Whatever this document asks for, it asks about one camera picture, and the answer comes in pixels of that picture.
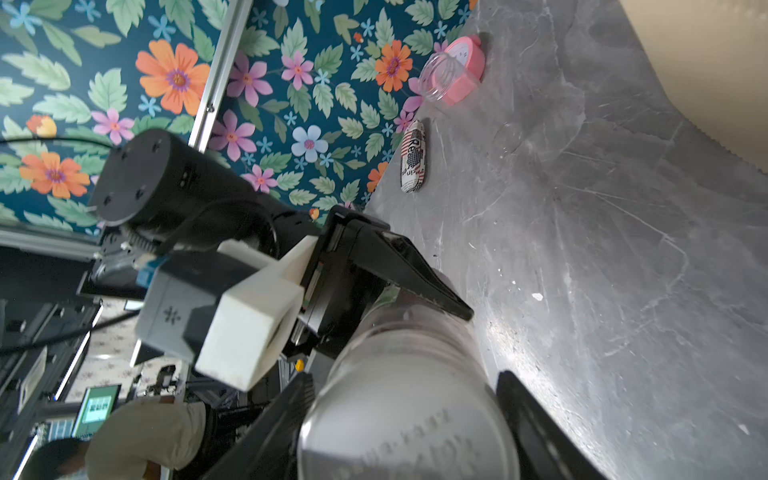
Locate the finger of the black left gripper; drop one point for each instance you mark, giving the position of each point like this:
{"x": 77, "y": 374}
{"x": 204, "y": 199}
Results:
{"x": 395, "y": 259}

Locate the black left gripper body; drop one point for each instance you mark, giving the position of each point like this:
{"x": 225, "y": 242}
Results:
{"x": 337, "y": 291}

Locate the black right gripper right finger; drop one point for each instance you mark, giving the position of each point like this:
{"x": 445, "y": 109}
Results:
{"x": 544, "y": 450}

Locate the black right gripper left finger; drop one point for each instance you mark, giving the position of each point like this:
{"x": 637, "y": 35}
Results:
{"x": 268, "y": 450}

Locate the jar with white lid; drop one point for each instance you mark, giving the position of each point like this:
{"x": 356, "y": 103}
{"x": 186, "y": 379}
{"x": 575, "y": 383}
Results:
{"x": 407, "y": 398}

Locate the clear jar with dried flowers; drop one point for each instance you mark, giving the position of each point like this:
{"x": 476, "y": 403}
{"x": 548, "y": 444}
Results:
{"x": 445, "y": 81}

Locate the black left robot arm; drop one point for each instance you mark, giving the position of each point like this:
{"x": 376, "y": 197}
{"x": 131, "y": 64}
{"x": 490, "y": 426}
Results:
{"x": 167, "y": 207}

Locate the person in beige trousers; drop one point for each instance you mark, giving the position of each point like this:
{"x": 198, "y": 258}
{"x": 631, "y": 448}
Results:
{"x": 142, "y": 437}

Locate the cream ribbed trash bin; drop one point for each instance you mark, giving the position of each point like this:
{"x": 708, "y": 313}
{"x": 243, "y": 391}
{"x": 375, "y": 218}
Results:
{"x": 711, "y": 60}

